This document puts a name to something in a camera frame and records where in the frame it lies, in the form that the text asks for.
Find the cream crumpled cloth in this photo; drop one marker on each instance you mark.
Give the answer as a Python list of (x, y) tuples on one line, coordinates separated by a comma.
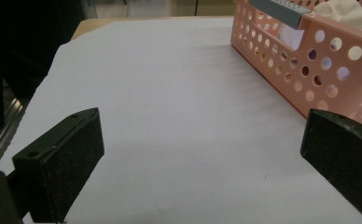
[(344, 12)]

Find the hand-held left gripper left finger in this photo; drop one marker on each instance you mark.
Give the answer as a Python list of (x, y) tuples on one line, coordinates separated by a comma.
[(61, 161)]

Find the metal rail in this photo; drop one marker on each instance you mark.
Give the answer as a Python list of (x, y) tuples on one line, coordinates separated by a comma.
[(2, 130)]

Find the grey rectangular block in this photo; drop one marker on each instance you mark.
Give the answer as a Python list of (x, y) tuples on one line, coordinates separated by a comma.
[(280, 11)]

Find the pink perforated plastic basket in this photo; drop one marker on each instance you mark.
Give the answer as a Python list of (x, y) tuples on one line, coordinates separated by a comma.
[(313, 77)]

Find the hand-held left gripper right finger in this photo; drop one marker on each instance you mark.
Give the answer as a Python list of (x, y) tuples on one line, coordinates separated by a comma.
[(344, 155)]

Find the white paper sheet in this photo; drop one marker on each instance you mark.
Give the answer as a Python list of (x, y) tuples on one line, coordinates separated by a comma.
[(182, 124)]

